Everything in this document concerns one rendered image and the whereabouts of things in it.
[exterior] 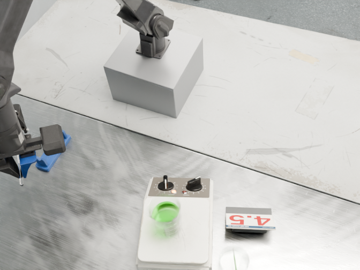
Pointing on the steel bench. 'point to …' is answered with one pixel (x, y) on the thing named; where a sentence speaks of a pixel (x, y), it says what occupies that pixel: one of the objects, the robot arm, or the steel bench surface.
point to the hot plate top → (197, 237)
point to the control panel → (179, 185)
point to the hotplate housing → (182, 264)
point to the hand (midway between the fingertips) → (18, 165)
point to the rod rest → (43, 164)
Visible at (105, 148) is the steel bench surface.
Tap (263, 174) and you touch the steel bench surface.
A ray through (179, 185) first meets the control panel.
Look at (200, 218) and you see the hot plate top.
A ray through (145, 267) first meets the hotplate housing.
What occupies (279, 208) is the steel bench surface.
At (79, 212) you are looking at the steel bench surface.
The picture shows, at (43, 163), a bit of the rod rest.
